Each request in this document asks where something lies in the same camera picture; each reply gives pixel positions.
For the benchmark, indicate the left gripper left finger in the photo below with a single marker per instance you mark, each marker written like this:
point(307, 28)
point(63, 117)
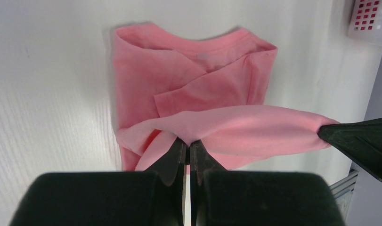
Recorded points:
point(153, 197)

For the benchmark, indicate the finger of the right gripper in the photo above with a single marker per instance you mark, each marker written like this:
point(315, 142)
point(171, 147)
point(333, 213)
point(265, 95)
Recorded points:
point(361, 142)

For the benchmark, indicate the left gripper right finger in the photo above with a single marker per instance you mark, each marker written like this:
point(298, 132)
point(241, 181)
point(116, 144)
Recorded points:
point(221, 197)

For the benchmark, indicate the pink t shirt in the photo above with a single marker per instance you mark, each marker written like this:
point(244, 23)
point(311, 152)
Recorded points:
point(213, 90)

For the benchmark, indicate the white plastic laundry basket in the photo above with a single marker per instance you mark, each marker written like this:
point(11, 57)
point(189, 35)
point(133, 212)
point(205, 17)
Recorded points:
point(366, 21)

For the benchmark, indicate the aluminium frame rail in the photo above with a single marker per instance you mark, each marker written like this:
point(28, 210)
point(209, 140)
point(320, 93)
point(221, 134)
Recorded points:
point(343, 191)

